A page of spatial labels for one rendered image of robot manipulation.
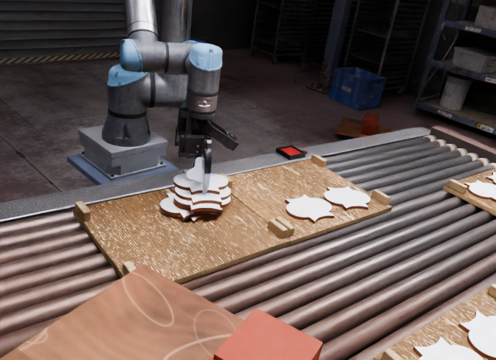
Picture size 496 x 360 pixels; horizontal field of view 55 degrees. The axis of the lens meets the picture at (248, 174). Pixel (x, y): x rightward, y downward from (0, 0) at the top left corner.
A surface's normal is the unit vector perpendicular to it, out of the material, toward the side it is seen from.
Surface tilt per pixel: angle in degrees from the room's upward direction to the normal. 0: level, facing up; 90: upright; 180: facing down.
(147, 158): 90
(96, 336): 0
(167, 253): 0
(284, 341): 0
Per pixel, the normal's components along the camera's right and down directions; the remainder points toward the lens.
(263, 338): 0.14, -0.89
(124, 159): 0.69, 0.40
